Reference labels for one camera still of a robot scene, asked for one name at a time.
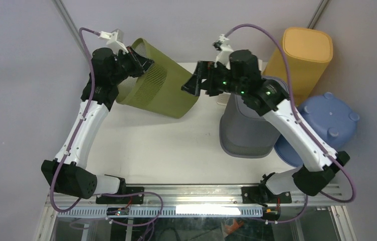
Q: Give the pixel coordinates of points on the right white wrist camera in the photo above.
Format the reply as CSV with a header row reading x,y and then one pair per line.
x,y
224,50

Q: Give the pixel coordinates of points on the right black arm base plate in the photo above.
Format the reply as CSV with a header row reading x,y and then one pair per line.
x,y
260,195

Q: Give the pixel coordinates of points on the olive green waste bin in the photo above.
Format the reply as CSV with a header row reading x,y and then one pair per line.
x,y
159,89

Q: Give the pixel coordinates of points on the yellow slatted waste bin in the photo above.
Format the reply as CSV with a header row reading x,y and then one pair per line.
x,y
309,53

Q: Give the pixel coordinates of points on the blue plastic bucket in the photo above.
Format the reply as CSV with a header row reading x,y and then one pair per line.
x,y
314,131

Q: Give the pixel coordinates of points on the white slotted cable duct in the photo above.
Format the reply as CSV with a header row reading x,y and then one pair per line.
x,y
185,210

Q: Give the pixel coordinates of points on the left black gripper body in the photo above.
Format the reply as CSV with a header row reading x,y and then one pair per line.
x,y
123,69

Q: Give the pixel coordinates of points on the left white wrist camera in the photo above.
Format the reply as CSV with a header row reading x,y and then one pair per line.
x,y
114,41

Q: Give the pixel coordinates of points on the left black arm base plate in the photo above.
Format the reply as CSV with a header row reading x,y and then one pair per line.
x,y
132,194

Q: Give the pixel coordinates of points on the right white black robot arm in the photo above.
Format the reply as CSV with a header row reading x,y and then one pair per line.
x,y
265,98

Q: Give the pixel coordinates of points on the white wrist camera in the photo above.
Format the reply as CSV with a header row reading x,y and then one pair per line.
x,y
224,50
114,41

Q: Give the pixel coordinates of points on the grey mesh waste bin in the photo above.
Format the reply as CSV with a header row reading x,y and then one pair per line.
x,y
243,133

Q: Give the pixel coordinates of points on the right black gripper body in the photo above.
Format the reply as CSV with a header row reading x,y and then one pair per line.
x,y
222,81

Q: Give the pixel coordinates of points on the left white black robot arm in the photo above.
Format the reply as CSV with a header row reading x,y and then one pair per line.
x,y
66,173

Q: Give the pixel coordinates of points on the white perforated plastic tray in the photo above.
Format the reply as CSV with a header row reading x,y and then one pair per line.
x,y
223,98

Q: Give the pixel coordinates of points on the aluminium mounting rail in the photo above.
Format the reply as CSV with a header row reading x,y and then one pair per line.
x,y
222,194

